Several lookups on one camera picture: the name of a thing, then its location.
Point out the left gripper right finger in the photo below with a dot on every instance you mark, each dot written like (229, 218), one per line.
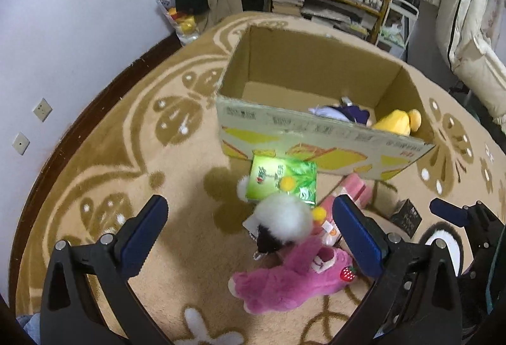
(414, 297)

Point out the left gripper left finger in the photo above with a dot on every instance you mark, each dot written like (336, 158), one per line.
(69, 311)

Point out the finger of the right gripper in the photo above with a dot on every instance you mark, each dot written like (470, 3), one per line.
(457, 216)

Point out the black tissue pack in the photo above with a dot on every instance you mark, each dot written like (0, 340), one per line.
(406, 217)

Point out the pink bear plush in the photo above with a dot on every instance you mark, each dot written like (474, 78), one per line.
(309, 270)

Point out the pink tissue pack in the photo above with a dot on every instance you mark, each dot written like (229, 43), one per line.
(323, 223)

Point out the yellow duck plush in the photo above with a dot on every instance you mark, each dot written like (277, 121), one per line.
(400, 122)

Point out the purple haired doll plush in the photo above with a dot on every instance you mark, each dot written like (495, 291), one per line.
(346, 111)

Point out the white black fluffy plush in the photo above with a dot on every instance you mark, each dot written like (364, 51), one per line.
(282, 220)

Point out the green tissue pack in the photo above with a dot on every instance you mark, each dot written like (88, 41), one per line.
(270, 175)

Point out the white small cart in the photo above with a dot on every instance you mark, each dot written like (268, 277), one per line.
(396, 29)

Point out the open cardboard box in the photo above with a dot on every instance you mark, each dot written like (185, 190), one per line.
(274, 75)

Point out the stack of books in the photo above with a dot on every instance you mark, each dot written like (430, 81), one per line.
(288, 7)

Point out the plastic bag with toys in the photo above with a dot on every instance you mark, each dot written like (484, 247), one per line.
(184, 24)

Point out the lower wall socket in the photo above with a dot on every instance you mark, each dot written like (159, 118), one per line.
(20, 143)

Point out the wall socket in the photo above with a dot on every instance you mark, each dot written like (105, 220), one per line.
(20, 143)
(42, 110)

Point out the upper wall socket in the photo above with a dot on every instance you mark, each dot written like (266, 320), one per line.
(42, 110)

